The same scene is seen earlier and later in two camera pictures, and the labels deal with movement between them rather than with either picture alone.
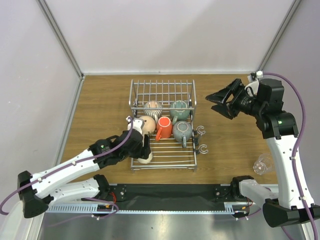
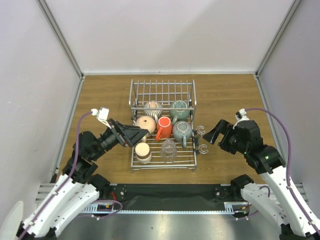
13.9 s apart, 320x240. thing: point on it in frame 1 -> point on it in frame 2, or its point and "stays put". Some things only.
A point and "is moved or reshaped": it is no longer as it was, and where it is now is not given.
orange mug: [164, 128] stays put
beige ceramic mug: [149, 126] stays put
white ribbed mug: [154, 113] stays put
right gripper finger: [223, 94] -> [212, 136]
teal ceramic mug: [179, 115] stays put
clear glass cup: [263, 164] is moved or reshaped
